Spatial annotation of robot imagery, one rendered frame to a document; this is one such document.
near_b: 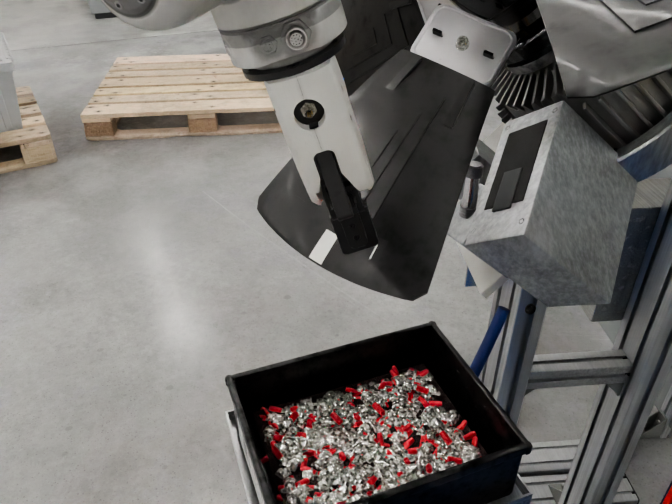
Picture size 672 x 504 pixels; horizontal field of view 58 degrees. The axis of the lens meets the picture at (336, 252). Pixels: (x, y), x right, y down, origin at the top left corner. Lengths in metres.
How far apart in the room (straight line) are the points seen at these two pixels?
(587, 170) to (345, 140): 0.29
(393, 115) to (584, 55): 0.26
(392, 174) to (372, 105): 0.08
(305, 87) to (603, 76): 0.18
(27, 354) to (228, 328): 0.60
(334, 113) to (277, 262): 1.85
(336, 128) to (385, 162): 0.18
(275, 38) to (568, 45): 0.18
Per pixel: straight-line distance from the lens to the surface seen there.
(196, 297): 2.12
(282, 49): 0.41
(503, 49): 0.64
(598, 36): 0.40
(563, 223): 0.58
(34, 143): 3.20
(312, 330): 1.94
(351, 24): 0.87
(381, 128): 0.60
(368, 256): 0.55
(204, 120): 3.28
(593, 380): 1.10
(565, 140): 0.61
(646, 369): 1.09
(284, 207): 0.62
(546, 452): 1.60
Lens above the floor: 1.28
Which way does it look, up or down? 34 degrees down
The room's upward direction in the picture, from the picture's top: straight up
